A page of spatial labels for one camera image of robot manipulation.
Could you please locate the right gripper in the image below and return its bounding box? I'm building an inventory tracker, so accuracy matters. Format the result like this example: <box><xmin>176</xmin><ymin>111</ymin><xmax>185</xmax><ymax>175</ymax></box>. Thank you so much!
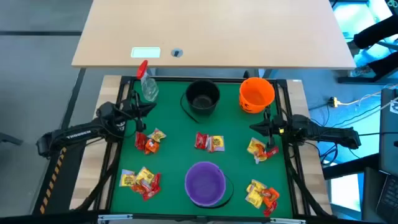
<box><xmin>249</xmin><ymin>107</ymin><xmax>289</xmax><ymax>149</ymax></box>

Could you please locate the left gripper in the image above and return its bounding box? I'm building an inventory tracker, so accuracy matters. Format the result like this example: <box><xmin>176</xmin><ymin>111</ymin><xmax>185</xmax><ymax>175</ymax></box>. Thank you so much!
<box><xmin>123</xmin><ymin>90</ymin><xmax>157</xmax><ymax>133</ymax></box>

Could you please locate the yellow candy packet purple edge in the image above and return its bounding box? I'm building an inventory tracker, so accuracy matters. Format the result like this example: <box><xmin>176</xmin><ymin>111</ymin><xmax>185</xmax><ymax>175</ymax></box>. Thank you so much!
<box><xmin>119</xmin><ymin>169</ymin><xmax>136</xmax><ymax>187</ymax></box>
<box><xmin>206</xmin><ymin>135</ymin><xmax>226</xmax><ymax>153</ymax></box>

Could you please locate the clear spray bottle red trigger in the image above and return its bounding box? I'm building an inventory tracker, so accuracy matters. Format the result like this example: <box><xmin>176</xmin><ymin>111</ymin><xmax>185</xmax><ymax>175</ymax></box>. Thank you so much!
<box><xmin>136</xmin><ymin>60</ymin><xmax>160</xmax><ymax>103</ymax></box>

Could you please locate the orange pumpkin bucket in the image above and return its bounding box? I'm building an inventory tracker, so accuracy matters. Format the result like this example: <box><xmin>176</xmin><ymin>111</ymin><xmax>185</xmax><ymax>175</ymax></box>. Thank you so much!
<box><xmin>239</xmin><ymin>77</ymin><xmax>276</xmax><ymax>114</ymax></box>

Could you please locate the white label sticker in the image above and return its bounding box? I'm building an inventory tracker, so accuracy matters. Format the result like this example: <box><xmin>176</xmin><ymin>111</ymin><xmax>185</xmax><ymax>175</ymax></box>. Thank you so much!
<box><xmin>130</xmin><ymin>47</ymin><xmax>162</xmax><ymax>59</ymax></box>

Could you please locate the black plastic bucket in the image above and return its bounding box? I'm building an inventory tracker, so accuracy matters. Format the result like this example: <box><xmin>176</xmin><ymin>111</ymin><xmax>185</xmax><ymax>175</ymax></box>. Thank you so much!
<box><xmin>180</xmin><ymin>79</ymin><xmax>221</xmax><ymax>124</ymax></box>

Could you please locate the purple plastic bucket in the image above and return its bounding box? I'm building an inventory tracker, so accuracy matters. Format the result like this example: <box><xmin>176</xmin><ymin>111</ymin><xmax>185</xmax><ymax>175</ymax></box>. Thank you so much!
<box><xmin>184</xmin><ymin>161</ymin><xmax>234</xmax><ymax>209</ymax></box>

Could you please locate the black support beam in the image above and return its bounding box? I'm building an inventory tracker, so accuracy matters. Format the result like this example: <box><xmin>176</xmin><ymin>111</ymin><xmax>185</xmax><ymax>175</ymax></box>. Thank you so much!
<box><xmin>323</xmin><ymin>154</ymin><xmax>382</xmax><ymax>180</ymax></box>

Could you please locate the black desk foot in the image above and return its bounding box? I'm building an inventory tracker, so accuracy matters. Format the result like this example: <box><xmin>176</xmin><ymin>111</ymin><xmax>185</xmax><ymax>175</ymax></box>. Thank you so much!
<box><xmin>338</xmin><ymin>67</ymin><xmax>398</xmax><ymax>85</ymax></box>

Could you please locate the light wooden desk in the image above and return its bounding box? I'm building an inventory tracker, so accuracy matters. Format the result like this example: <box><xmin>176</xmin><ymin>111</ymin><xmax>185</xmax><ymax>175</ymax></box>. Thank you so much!
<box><xmin>71</xmin><ymin>0</ymin><xmax>357</xmax><ymax>78</ymax></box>

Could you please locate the black yellow-striped panel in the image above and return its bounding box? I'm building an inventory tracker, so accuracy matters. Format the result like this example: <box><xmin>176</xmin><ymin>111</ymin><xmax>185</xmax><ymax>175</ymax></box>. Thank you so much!
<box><xmin>32</xmin><ymin>146</ymin><xmax>90</xmax><ymax>215</ymax></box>

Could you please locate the grey computer case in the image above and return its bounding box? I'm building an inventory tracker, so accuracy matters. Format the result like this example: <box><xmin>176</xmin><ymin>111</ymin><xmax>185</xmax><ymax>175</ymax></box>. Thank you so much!
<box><xmin>379</xmin><ymin>88</ymin><xmax>398</xmax><ymax>177</ymax></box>

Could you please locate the dark furniture leg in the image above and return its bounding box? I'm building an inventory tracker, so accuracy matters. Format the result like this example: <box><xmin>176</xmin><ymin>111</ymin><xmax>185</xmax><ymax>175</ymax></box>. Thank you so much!
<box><xmin>0</xmin><ymin>132</ymin><xmax>24</xmax><ymax>146</ymax></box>

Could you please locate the person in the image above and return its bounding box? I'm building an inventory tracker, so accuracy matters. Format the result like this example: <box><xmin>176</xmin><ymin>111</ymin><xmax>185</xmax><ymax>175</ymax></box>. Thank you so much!
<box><xmin>347</xmin><ymin>14</ymin><xmax>398</xmax><ymax>78</ymax></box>

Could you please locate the grey laptop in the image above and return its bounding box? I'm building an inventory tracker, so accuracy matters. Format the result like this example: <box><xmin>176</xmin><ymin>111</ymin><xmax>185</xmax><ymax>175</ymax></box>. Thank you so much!
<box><xmin>362</xmin><ymin>167</ymin><xmax>398</xmax><ymax>224</ymax></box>

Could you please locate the black aluminium table frame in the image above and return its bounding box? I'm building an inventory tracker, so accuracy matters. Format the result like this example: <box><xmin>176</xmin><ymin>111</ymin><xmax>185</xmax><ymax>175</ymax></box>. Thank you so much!
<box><xmin>96</xmin><ymin>75</ymin><xmax>312</xmax><ymax>222</ymax></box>

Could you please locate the black cable bundle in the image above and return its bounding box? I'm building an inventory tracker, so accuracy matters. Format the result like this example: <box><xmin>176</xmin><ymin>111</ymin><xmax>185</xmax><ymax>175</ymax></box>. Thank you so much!
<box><xmin>285</xmin><ymin>149</ymin><xmax>331</xmax><ymax>217</ymax></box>
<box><xmin>74</xmin><ymin>146</ymin><xmax>121</xmax><ymax>212</ymax></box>

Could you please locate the silver metal bracket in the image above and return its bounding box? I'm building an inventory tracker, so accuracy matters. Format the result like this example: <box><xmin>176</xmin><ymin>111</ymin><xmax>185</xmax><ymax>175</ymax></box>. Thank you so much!
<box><xmin>98</xmin><ymin>213</ymin><xmax>134</xmax><ymax>222</ymax></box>
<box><xmin>269</xmin><ymin>217</ymin><xmax>307</xmax><ymax>224</ymax></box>

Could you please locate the white floor cable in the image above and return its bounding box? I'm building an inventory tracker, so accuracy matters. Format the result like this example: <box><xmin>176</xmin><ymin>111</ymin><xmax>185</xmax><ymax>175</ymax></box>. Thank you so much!
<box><xmin>337</xmin><ymin>83</ymin><xmax>398</xmax><ymax>106</ymax></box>

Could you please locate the black power cable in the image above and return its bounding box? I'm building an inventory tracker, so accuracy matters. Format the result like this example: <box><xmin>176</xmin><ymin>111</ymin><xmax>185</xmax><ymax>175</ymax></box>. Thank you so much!
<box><xmin>359</xmin><ymin>132</ymin><xmax>398</xmax><ymax>138</ymax></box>

